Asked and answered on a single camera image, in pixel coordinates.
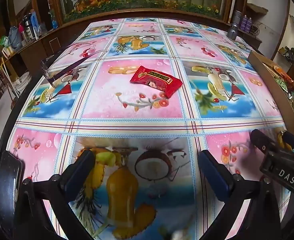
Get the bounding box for blue plastic bottle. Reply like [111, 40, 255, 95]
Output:
[50, 10, 58, 29]

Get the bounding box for grey blue bag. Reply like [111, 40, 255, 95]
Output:
[8, 26, 23, 50]

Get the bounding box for red snack packet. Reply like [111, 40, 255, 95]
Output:
[129, 65, 183, 98]

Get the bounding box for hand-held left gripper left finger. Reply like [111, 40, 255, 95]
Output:
[13, 149, 97, 240]

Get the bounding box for grey metal flashlight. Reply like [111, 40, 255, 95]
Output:
[228, 10, 243, 40]

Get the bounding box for black steel thermos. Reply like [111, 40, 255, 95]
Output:
[22, 15, 35, 43]

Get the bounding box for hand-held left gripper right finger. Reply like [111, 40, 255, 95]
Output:
[198, 149, 284, 240]

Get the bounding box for cardboard box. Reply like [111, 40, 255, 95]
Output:
[247, 51, 294, 140]

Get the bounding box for printed fruit tablecloth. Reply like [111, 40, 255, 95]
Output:
[7, 17, 291, 240]

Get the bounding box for eyeglasses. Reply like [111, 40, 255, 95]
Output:
[40, 42, 110, 87]

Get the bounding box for orange snack packet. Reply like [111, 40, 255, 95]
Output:
[273, 65, 294, 83]

